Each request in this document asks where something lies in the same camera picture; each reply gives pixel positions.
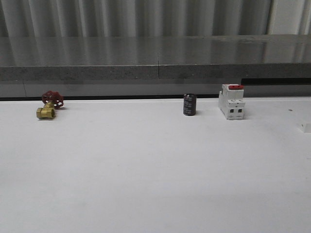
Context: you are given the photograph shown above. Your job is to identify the white half pipe clamp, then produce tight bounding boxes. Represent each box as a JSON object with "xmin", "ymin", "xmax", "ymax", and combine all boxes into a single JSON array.
[{"xmin": 298, "ymin": 122, "xmax": 311, "ymax": 133}]

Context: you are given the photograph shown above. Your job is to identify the black cylindrical capacitor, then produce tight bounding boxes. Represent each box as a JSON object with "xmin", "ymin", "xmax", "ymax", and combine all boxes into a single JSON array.
[{"xmin": 183, "ymin": 93, "xmax": 197, "ymax": 116}]

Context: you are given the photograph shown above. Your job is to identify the grey stone ledge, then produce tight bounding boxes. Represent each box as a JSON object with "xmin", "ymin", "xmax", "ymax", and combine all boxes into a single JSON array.
[{"xmin": 0, "ymin": 35, "xmax": 311, "ymax": 85}]

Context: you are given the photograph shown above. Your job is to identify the brass valve red handwheel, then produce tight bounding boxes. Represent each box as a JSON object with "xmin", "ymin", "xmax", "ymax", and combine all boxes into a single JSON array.
[{"xmin": 36, "ymin": 91, "xmax": 64, "ymax": 119}]

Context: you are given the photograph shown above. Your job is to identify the grey corrugated metal panel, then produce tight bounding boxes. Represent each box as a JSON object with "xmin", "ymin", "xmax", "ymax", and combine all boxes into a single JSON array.
[{"xmin": 0, "ymin": 0, "xmax": 311, "ymax": 37}]

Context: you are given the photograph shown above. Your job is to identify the white circuit breaker red switch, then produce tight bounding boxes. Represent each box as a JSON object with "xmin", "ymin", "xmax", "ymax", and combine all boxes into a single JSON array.
[{"xmin": 218, "ymin": 83, "xmax": 245, "ymax": 120}]

